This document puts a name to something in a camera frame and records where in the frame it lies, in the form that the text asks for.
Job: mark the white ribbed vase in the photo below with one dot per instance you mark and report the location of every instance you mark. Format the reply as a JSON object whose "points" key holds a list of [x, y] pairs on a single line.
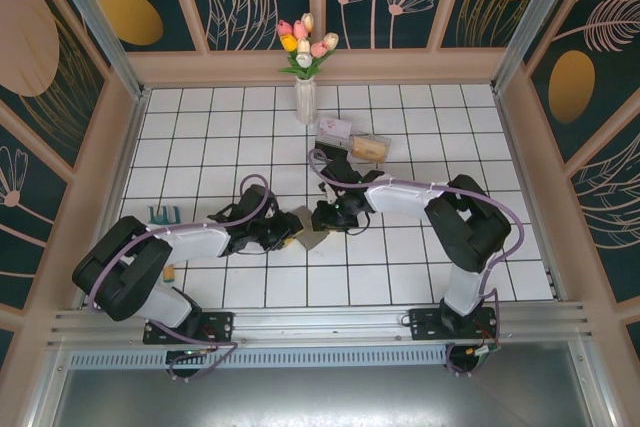
{"points": [[305, 104]]}

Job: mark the green circuit board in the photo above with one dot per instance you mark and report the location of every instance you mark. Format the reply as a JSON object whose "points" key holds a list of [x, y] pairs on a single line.
{"points": [[482, 353]]}

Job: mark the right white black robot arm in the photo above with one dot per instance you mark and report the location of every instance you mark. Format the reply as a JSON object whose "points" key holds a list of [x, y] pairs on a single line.
{"points": [[400, 197]]}

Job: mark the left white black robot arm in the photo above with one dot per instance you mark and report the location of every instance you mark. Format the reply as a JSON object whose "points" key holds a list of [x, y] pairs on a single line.
{"points": [[200, 244]]}

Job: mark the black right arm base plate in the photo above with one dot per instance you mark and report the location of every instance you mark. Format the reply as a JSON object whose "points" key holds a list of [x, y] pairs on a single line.
{"points": [[425, 327]]}

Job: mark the white floral print card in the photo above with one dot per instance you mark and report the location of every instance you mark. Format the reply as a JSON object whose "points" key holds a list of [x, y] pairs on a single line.
{"points": [[335, 128]]}

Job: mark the aluminium front rail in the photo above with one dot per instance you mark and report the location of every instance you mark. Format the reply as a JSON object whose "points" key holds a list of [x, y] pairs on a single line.
{"points": [[320, 322]]}

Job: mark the grey metal panel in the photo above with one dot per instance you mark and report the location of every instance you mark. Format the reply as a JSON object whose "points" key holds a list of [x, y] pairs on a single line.
{"points": [[320, 397]]}

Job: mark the small teal rack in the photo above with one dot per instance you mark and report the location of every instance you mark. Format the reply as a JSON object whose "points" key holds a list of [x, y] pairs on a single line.
{"points": [[162, 217]]}

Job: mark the aluminium corner post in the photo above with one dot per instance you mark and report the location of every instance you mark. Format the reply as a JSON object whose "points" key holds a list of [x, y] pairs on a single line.
{"points": [[100, 22], [525, 22]]}

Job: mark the clear acrylic card stand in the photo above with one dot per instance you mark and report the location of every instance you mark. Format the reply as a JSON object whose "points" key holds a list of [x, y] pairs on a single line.
{"points": [[382, 144]]}

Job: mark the black card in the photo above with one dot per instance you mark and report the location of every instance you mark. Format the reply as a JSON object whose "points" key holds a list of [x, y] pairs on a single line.
{"points": [[332, 149]]}

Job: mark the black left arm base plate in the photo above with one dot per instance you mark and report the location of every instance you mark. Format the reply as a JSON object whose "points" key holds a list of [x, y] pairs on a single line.
{"points": [[220, 324]]}

